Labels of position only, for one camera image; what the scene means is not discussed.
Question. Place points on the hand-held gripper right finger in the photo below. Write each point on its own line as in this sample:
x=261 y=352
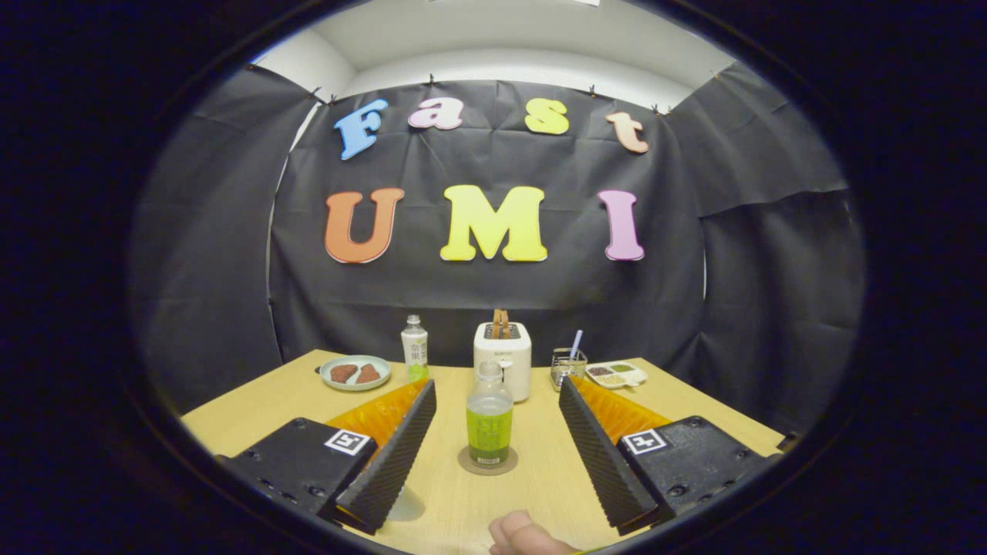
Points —
x=597 y=455

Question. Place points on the purple pen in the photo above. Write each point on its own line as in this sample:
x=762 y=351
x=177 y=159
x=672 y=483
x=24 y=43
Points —
x=576 y=343

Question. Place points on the round brown coaster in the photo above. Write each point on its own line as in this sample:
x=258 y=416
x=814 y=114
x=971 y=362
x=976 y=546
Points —
x=510 y=465

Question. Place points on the green label juice bottle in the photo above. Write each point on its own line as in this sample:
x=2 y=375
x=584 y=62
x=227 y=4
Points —
x=490 y=432

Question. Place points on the white divided sauce tray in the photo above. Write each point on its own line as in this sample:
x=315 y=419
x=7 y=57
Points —
x=617 y=380

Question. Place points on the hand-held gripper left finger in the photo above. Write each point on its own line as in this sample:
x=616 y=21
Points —
x=397 y=455

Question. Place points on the small green drink bottle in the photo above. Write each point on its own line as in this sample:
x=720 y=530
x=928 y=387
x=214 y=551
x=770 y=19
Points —
x=414 y=347

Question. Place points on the brown food piece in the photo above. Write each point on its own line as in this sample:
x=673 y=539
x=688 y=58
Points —
x=368 y=375
x=343 y=374

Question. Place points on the white toaster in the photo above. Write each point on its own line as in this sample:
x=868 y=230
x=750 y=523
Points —
x=514 y=362

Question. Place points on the brown toast slice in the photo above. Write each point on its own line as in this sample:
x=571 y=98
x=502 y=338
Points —
x=501 y=322

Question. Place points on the light green plate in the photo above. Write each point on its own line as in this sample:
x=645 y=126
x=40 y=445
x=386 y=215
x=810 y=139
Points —
x=355 y=388

